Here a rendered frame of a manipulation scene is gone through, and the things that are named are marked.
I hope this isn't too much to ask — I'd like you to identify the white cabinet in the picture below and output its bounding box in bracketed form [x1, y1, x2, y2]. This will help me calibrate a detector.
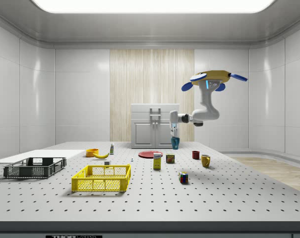
[130, 103, 180, 150]

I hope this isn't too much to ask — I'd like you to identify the yellow white box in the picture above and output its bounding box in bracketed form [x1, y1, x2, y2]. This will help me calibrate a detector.
[153, 152, 163, 171]

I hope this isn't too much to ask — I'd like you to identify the red plate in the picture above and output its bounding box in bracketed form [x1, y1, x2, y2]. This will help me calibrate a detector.
[138, 150, 164, 159]

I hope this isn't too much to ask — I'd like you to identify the yellow mug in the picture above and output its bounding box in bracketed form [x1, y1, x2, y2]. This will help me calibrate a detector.
[200, 154, 211, 168]

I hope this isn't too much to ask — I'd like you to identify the puzzle cube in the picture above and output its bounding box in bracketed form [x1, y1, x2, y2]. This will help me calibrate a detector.
[178, 171, 189, 184]

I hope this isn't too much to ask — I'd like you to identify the drone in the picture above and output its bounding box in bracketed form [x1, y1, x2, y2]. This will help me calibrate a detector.
[181, 69, 249, 93]

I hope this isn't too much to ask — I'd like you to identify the banana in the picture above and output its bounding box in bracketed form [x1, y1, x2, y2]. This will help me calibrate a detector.
[92, 152, 110, 160]

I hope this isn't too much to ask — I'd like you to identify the yellow bowl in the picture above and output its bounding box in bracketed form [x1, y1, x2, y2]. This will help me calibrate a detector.
[85, 148, 100, 158]

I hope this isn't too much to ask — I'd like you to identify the yellow basket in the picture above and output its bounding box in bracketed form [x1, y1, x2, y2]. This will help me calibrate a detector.
[71, 164, 132, 193]

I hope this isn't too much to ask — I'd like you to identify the white board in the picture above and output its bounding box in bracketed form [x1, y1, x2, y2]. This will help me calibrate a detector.
[0, 149, 84, 165]

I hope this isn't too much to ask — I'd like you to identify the dark grey basket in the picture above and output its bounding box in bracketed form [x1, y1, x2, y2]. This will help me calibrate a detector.
[3, 157, 67, 180]

